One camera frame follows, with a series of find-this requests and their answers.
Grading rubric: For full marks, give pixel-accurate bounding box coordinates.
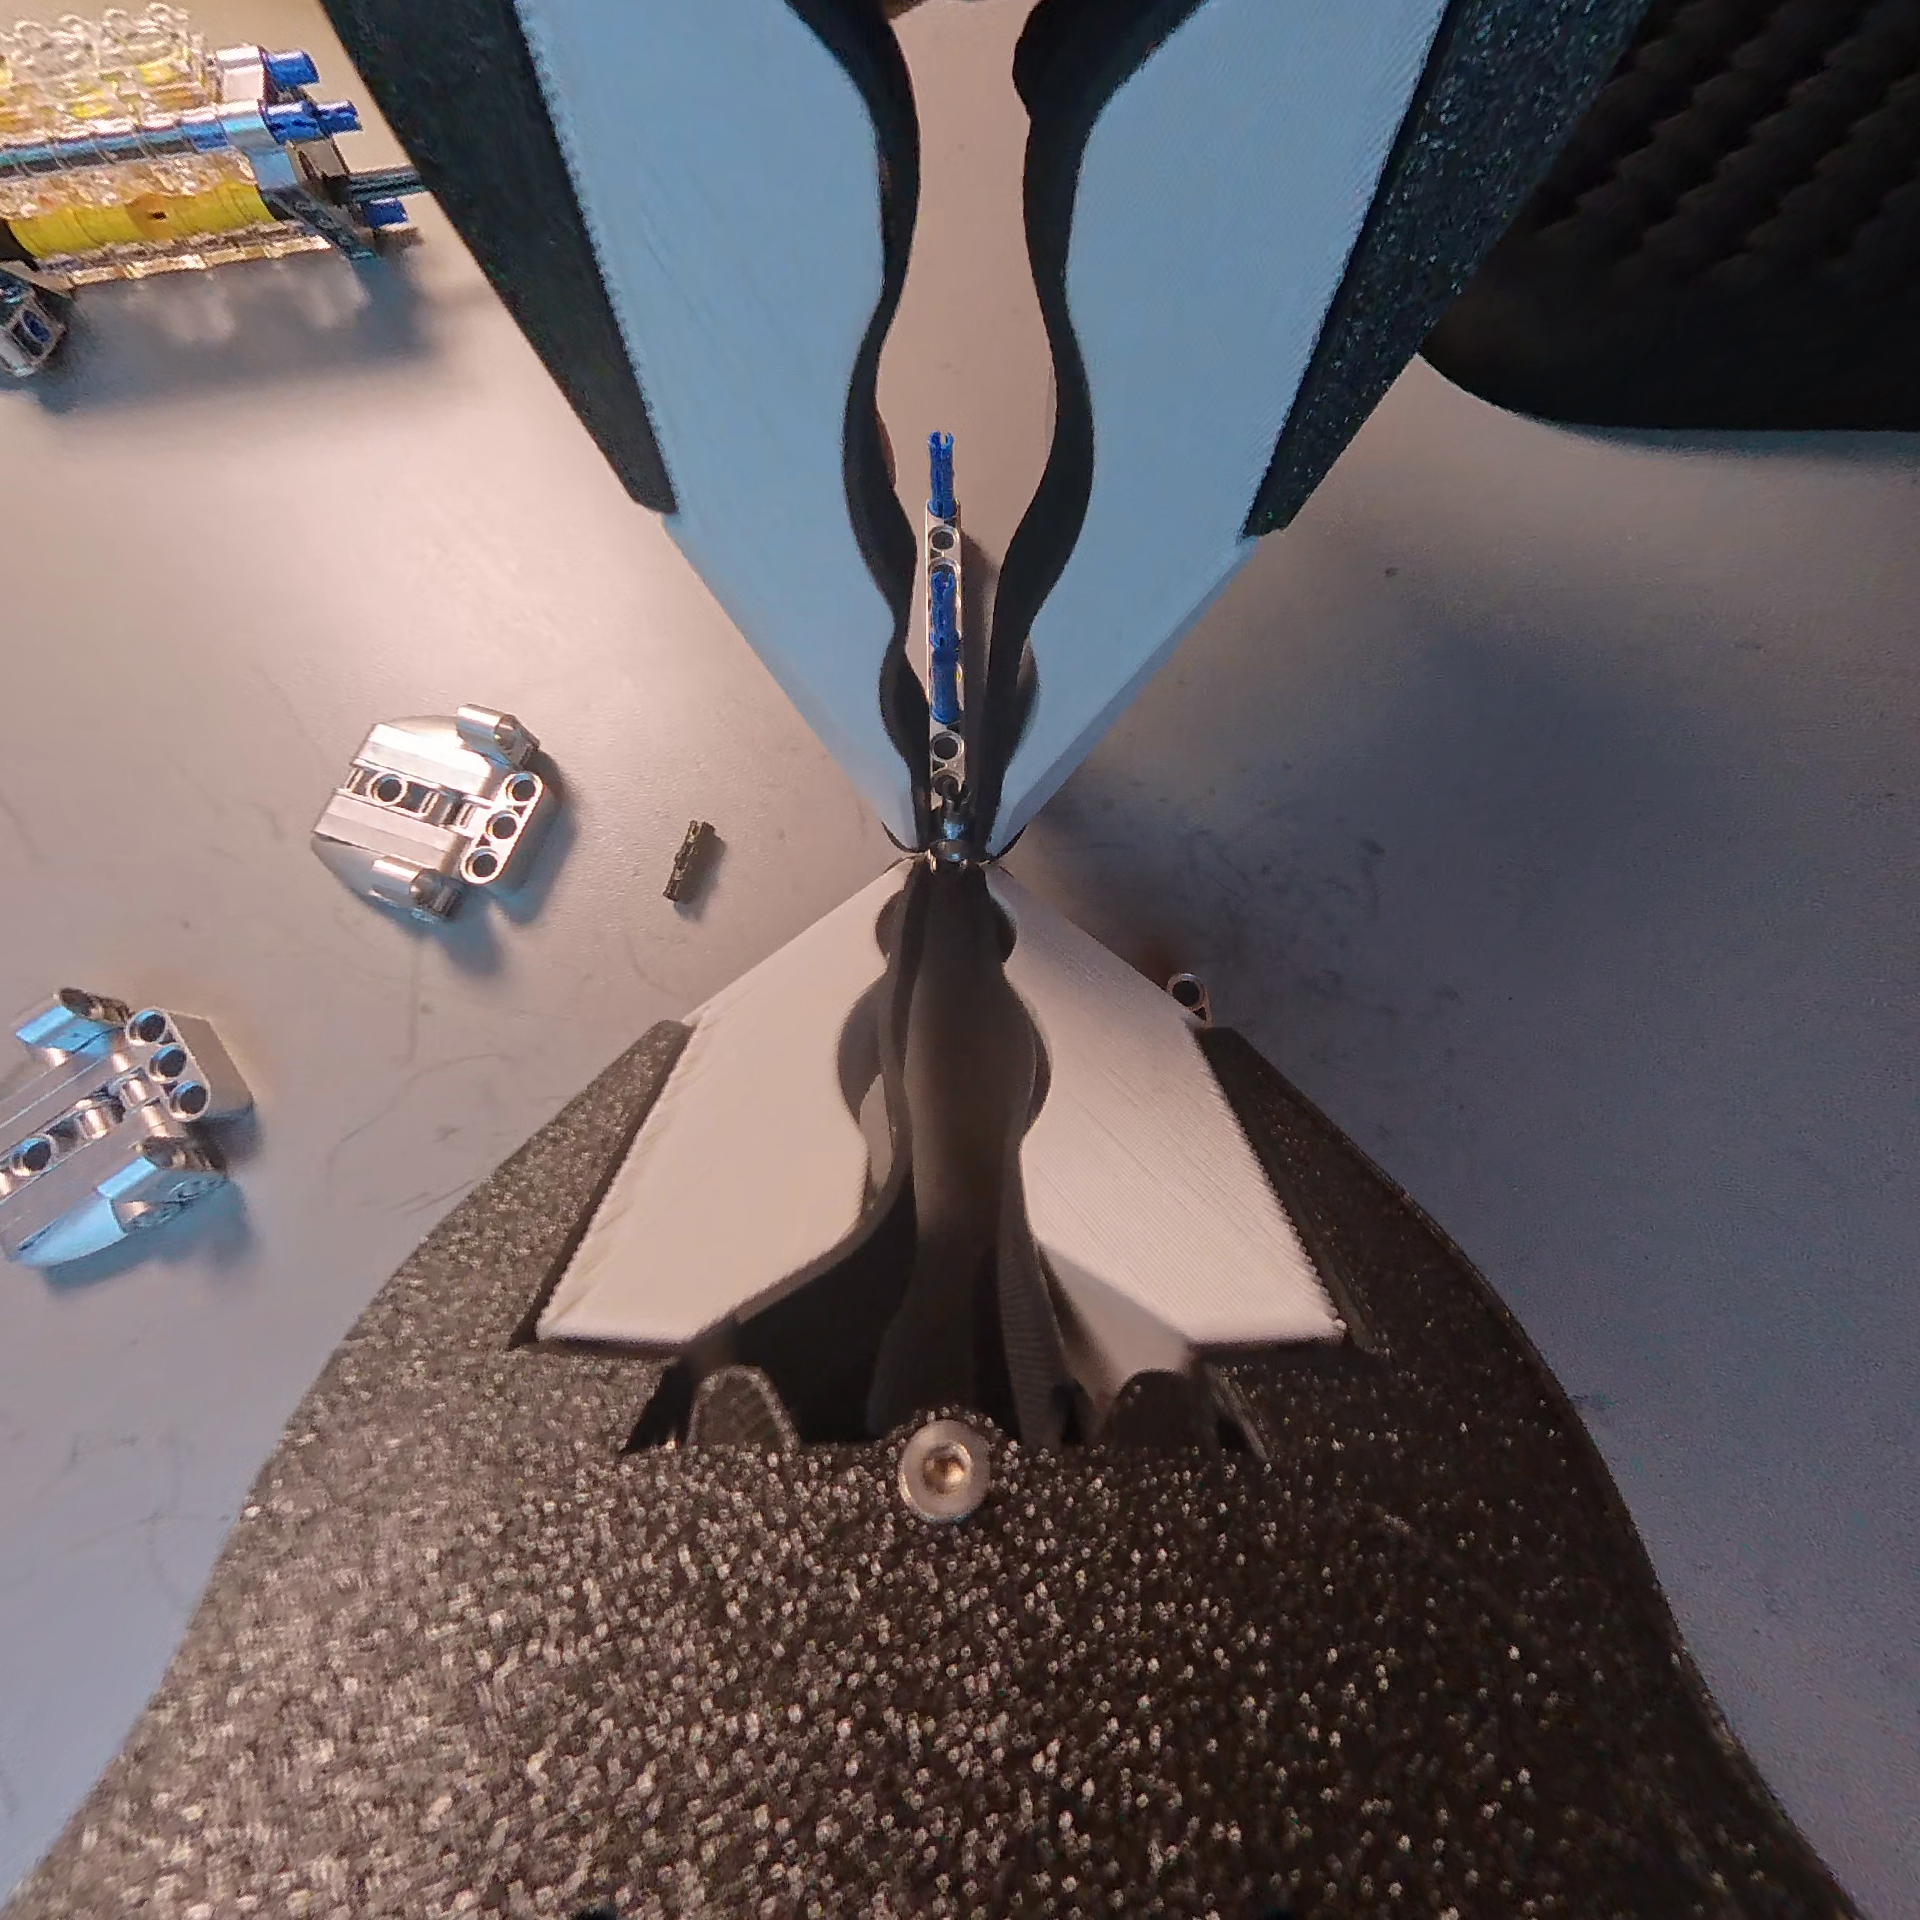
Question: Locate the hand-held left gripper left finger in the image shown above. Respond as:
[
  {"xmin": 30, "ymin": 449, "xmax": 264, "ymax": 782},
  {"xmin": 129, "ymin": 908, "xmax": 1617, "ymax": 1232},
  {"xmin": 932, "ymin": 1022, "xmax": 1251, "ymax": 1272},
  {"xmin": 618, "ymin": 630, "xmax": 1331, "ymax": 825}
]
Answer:
[{"xmin": 531, "ymin": 857, "xmax": 932, "ymax": 1349}]

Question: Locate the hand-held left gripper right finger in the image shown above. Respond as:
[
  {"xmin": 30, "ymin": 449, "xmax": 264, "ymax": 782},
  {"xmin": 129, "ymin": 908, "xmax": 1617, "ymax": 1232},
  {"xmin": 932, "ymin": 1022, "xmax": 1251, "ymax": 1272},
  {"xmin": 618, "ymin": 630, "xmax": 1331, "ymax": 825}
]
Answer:
[{"xmin": 981, "ymin": 868, "xmax": 1348, "ymax": 1447}]

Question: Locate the silver toy engine block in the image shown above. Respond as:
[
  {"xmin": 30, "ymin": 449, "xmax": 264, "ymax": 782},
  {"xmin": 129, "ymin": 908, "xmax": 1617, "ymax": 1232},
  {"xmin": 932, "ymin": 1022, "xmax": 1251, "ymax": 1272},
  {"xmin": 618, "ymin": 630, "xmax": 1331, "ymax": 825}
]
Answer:
[
  {"xmin": 0, "ymin": 987, "xmax": 256, "ymax": 1272},
  {"xmin": 310, "ymin": 704, "xmax": 562, "ymax": 922}
]

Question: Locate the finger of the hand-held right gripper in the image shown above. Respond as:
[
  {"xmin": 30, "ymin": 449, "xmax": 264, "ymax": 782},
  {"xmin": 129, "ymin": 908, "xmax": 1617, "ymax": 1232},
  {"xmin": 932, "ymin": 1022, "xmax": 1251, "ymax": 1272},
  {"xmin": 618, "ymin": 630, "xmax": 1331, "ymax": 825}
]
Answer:
[
  {"xmin": 980, "ymin": 0, "xmax": 1453, "ymax": 857},
  {"xmin": 511, "ymin": 0, "xmax": 926, "ymax": 850}
]

